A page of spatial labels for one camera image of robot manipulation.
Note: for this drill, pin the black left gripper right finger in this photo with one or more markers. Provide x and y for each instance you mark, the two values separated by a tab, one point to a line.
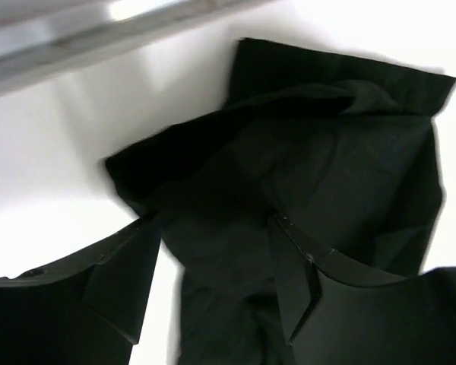
298	261

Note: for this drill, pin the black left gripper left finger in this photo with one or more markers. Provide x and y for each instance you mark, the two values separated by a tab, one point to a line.
119	271

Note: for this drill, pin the aluminium table edge rail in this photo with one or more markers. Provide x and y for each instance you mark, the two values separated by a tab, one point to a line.
38	48

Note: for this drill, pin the black trousers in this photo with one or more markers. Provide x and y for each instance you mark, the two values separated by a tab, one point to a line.
343	147

